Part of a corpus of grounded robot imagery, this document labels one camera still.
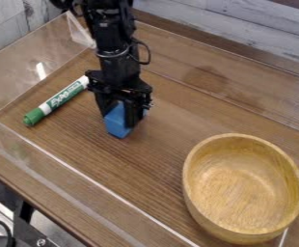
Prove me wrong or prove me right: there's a blue rectangular block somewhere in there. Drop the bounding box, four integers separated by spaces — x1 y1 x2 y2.
104 101 130 139

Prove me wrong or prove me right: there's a green Expo marker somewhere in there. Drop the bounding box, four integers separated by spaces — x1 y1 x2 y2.
22 75 89 126

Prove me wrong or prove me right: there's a brown wooden bowl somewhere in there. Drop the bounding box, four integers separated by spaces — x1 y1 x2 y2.
181 133 299 245

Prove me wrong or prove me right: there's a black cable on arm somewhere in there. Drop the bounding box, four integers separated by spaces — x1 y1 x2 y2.
128 38 152 66

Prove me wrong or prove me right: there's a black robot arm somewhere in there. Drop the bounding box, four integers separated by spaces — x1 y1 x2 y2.
80 0 152 128

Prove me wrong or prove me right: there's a black metal table leg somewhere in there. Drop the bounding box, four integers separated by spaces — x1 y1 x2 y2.
17 201 34 224

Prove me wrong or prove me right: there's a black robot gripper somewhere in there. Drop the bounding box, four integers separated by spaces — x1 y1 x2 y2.
85 51 152 128

